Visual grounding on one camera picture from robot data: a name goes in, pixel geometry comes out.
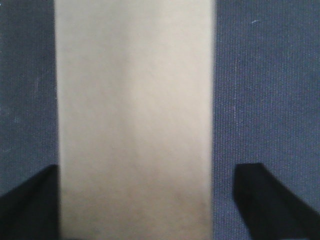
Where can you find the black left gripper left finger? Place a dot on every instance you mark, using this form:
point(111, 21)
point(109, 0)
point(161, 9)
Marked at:
point(31, 210)

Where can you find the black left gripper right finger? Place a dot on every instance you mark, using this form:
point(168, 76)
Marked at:
point(269, 210)

